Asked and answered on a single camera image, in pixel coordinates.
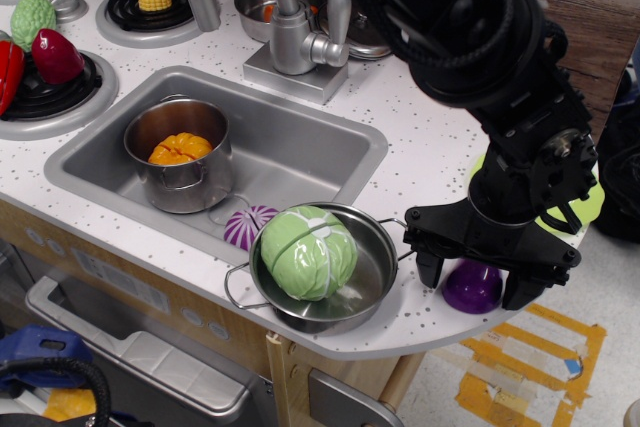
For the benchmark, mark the yellow cloth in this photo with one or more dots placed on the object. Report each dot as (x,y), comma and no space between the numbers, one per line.
(67,404)

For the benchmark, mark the green bumpy toy vegetable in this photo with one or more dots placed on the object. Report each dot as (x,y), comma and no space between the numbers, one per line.
(28,18)

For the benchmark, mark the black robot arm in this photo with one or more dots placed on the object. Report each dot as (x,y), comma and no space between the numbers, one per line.
(498,59)

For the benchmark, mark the red toy bell pepper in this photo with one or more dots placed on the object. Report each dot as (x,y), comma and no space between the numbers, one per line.
(11,69)

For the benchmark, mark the blue clamp tool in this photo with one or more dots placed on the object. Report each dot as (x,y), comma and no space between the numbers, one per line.
(33,342)

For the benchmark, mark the grey toy oven door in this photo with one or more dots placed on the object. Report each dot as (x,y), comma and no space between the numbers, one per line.
(155,373)

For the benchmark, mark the purple toy eggplant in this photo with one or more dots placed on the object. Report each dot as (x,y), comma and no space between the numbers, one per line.
(473,287)

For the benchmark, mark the steel pan with handles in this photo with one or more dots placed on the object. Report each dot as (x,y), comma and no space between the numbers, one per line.
(352,304)

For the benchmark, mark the lime green plate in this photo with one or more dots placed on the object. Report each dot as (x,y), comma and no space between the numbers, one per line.
(586,211)

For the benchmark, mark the grey stove knob lower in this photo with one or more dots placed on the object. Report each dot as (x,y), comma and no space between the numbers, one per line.
(68,11)

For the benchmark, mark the dark red toy pepper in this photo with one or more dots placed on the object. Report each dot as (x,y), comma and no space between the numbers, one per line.
(57,59)

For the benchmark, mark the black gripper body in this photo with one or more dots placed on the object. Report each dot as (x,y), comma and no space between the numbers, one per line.
(458,230)

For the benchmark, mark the orange toy in small pot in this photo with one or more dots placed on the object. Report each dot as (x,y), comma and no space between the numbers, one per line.
(268,11)

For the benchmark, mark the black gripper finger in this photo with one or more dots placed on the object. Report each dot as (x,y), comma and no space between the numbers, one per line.
(523,287)
(429,268)

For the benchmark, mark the steel pot lid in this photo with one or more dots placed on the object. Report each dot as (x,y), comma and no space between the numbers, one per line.
(364,41)

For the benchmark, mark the tall steel pot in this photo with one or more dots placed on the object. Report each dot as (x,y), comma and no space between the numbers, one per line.
(190,187)

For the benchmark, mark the grey toy sink basin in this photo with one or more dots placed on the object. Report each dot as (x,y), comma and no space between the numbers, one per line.
(283,154)

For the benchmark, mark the small steel pot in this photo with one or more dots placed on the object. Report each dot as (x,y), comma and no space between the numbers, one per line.
(251,13)

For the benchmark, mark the silver toy faucet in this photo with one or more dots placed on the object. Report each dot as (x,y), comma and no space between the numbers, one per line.
(300,60)

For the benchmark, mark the front left stove burner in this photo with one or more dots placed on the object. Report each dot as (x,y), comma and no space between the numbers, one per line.
(40,110)

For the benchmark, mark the rear right stove burner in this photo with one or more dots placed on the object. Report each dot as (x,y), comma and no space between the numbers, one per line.
(123,23)

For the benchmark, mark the green toy cabbage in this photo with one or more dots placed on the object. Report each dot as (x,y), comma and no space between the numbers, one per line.
(309,252)

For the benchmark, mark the purple striped toy onion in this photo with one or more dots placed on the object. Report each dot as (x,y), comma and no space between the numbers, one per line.
(244,225)

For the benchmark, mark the orange toy pumpkin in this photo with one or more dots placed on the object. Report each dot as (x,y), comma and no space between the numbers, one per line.
(180,149)

